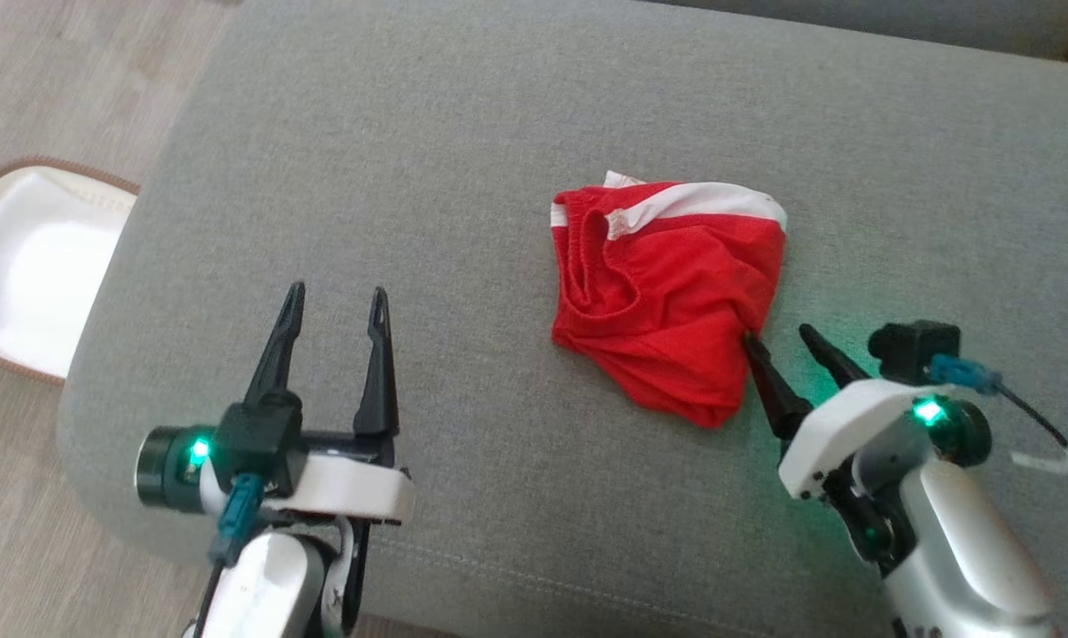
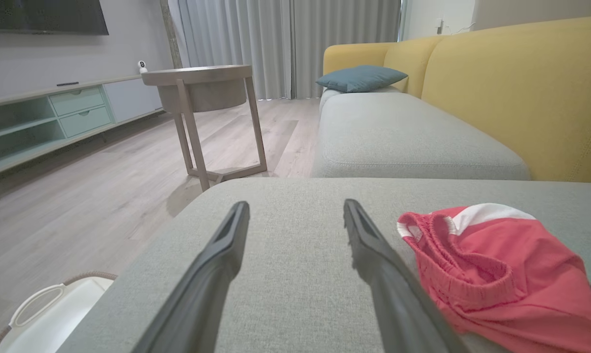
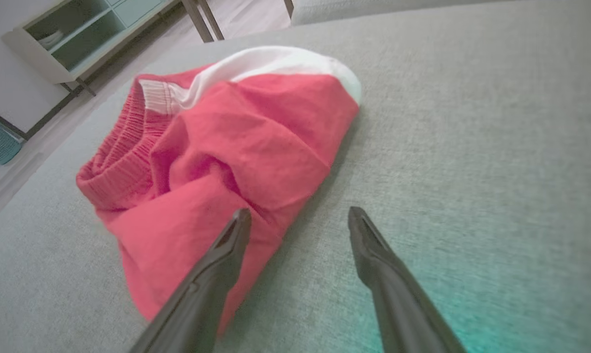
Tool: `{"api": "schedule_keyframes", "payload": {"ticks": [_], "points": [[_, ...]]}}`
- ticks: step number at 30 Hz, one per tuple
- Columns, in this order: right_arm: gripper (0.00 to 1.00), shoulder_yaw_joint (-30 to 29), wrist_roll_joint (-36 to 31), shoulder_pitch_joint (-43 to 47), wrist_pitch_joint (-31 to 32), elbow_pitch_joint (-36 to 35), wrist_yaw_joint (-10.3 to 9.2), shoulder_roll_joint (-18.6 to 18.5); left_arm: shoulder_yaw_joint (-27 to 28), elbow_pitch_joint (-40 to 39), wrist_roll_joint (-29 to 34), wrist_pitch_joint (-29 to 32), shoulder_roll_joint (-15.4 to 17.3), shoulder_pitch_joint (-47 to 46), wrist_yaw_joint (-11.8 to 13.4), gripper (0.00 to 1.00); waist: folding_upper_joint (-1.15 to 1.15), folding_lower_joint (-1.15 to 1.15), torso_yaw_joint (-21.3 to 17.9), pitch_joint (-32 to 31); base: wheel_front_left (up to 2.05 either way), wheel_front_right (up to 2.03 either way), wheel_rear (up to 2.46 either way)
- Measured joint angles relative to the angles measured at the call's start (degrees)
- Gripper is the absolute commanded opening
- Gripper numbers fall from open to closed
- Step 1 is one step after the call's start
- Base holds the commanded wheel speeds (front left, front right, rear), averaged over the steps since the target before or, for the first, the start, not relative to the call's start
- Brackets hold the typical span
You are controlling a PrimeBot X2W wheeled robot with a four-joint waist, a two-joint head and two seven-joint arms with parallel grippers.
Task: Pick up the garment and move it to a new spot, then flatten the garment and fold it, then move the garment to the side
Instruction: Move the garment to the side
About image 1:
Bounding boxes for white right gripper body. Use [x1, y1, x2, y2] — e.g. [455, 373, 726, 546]
[777, 379, 993, 565]

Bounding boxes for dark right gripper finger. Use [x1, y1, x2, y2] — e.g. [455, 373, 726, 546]
[742, 330, 815, 441]
[798, 323, 873, 393]

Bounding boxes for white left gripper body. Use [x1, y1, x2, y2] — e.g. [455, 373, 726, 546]
[135, 425, 417, 635]

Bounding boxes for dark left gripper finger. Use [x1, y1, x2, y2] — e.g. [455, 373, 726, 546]
[243, 281, 307, 410]
[353, 285, 401, 439]

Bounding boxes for red shorts with white stripes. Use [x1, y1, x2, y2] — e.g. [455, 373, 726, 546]
[550, 170, 790, 430]

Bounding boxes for large grey sofa chaise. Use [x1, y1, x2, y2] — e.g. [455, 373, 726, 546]
[55, 0, 1068, 638]

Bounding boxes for white laundry basket brown rim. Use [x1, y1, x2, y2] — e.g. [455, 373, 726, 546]
[0, 157, 141, 386]

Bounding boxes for grey sofa seat cushion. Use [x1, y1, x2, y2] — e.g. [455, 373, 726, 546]
[649, 0, 1068, 61]

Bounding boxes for right camera cable blue plug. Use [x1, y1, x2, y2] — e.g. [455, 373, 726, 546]
[929, 353, 1068, 525]

